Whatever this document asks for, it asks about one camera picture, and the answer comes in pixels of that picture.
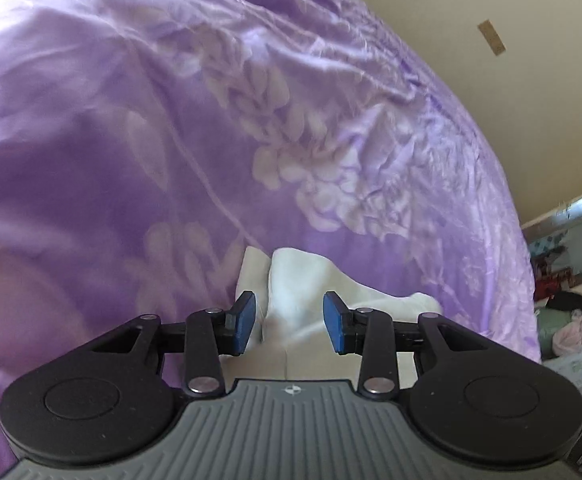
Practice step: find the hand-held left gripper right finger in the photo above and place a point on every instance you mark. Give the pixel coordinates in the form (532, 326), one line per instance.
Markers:
(333, 322)

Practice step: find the dark round bag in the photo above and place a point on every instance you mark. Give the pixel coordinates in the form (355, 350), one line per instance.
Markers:
(568, 302)

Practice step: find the red cloth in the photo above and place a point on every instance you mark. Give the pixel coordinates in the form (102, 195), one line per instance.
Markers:
(551, 280)

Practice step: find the silver framed mirror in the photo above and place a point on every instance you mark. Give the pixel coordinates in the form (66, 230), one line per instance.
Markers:
(571, 210)

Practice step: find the white small garment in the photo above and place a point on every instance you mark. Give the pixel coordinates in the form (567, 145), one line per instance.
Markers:
(296, 285)

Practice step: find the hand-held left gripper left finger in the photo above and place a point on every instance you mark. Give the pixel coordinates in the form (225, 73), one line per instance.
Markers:
(243, 322)

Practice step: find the pink crumpled cloth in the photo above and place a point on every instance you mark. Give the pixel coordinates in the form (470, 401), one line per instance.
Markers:
(573, 335)

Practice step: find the purple floral blanket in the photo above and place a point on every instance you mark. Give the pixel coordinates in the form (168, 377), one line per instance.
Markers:
(146, 160)

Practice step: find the brown tape strip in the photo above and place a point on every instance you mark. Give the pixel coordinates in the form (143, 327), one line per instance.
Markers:
(491, 37)

